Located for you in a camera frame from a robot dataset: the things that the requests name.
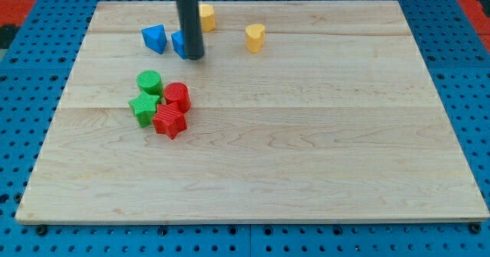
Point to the blue triangular block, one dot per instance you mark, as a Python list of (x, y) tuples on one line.
[(155, 38)]

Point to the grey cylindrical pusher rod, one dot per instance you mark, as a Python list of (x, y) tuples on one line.
[(189, 19)]

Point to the yellow block at back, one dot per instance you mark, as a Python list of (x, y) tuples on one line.
[(207, 16)]

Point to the green cylinder block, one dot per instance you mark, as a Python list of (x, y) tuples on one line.
[(150, 81)]

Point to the yellow heart block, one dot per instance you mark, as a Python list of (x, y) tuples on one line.
[(255, 37)]

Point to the red star block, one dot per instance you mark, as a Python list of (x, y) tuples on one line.
[(169, 120)]

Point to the red cylinder block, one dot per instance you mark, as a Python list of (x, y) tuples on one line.
[(177, 93)]

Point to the green star block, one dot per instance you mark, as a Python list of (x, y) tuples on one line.
[(143, 107)]

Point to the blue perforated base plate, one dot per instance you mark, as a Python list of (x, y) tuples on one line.
[(38, 63)]

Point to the wooden board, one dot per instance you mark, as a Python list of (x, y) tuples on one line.
[(335, 120)]

